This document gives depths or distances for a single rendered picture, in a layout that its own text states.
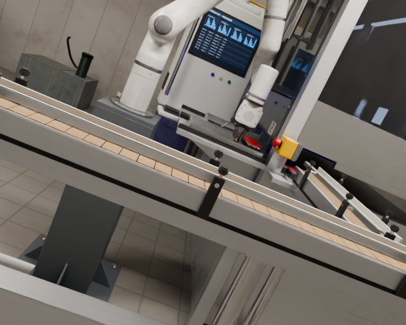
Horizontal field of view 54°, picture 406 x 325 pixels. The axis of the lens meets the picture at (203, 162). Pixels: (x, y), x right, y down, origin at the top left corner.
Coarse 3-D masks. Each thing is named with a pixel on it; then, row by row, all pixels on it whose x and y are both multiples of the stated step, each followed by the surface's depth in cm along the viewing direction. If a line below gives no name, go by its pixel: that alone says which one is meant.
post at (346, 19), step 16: (352, 0) 148; (336, 16) 155; (352, 16) 150; (336, 32) 151; (336, 48) 153; (320, 64) 154; (320, 80) 156; (304, 96) 157; (304, 112) 159; (288, 128) 161; (272, 160) 164; (224, 256) 175; (224, 272) 177; (208, 288) 179; (208, 304) 181; (192, 320) 183
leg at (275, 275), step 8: (272, 272) 154; (280, 272) 153; (272, 280) 154; (264, 288) 156; (272, 288) 155; (256, 296) 159; (264, 296) 156; (256, 304) 157; (264, 304) 157; (248, 312) 160; (256, 312) 157; (248, 320) 159; (256, 320) 159
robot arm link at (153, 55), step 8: (144, 40) 166; (152, 40) 165; (144, 48) 161; (152, 48) 162; (160, 48) 165; (168, 48) 167; (144, 56) 159; (152, 56) 159; (160, 56) 161; (168, 56) 167; (144, 64) 159; (152, 64) 159; (160, 64) 162; (160, 72) 164
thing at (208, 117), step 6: (210, 114) 224; (210, 120) 200; (216, 120) 225; (222, 120) 226; (228, 126) 227; (234, 126) 227; (240, 132) 228; (252, 132) 228; (252, 138) 203; (258, 138) 229; (264, 144) 204; (264, 150) 205
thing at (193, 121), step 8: (192, 120) 191; (200, 120) 191; (200, 128) 166; (208, 128) 192; (216, 128) 192; (224, 128) 192; (216, 136) 167; (224, 136) 192; (232, 136) 194; (240, 144) 168; (256, 152) 170
